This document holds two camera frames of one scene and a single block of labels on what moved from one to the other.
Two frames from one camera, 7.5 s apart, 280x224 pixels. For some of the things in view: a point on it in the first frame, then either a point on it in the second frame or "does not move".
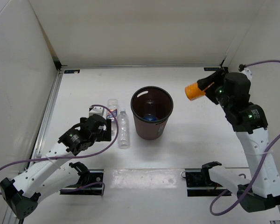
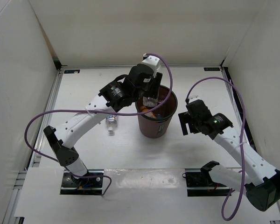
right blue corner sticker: [211, 69] does not move
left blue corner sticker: [71, 71] does not move
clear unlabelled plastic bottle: [123, 130] → [150, 101]
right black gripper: [215, 77] → [185, 118]
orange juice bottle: [193, 91] → [143, 108]
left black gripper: [106, 137] → [154, 91]
